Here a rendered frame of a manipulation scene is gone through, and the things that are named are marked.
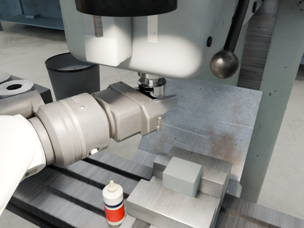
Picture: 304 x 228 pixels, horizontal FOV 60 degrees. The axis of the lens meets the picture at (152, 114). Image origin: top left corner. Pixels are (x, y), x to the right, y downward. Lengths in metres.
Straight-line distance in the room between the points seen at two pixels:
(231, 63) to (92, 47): 0.15
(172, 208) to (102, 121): 0.21
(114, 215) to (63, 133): 0.28
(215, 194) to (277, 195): 1.57
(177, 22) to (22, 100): 0.22
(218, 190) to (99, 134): 0.29
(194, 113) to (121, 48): 0.55
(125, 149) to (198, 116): 1.54
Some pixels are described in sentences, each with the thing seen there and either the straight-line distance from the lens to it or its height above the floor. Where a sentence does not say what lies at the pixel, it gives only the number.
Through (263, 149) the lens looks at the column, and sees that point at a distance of 0.89.
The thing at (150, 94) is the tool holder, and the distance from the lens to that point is 0.42.
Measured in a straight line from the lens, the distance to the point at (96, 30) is 0.29.
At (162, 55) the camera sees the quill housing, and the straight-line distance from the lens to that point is 0.30.
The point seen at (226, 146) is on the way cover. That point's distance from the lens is 0.80.
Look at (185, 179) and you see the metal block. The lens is 0.49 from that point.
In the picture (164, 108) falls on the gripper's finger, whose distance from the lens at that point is 0.43.
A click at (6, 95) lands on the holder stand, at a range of 0.71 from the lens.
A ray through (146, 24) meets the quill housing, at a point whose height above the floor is 1.38.
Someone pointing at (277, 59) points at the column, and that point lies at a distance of 0.76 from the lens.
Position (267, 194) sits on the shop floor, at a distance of 2.09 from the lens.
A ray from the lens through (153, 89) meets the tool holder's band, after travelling 0.41.
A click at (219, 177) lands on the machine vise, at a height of 1.07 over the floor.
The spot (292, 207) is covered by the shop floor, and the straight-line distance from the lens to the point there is 2.08.
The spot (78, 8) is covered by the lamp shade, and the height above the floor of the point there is 1.41.
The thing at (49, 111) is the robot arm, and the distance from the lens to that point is 0.35.
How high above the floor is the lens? 1.45
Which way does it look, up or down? 31 degrees down
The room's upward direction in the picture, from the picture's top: straight up
